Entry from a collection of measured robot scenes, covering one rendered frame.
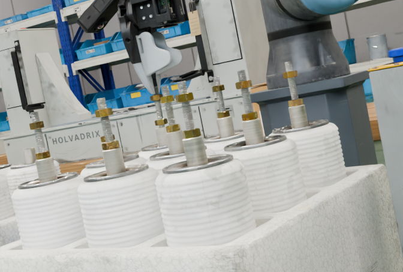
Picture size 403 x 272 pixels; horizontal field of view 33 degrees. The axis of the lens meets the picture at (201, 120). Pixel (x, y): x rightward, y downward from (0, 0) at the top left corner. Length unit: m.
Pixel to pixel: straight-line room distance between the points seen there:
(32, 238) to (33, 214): 0.03
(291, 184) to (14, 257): 0.33
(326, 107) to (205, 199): 0.52
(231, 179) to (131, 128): 2.49
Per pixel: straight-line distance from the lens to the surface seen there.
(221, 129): 0.96
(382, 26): 9.17
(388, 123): 0.77
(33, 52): 3.68
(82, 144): 3.34
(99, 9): 1.04
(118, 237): 0.75
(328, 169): 0.87
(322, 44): 1.19
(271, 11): 1.20
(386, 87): 0.77
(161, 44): 1.05
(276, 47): 1.20
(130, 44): 1.00
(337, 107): 1.16
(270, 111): 1.18
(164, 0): 0.98
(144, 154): 1.01
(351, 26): 9.27
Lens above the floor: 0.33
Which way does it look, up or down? 3 degrees down
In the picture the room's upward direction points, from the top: 11 degrees counter-clockwise
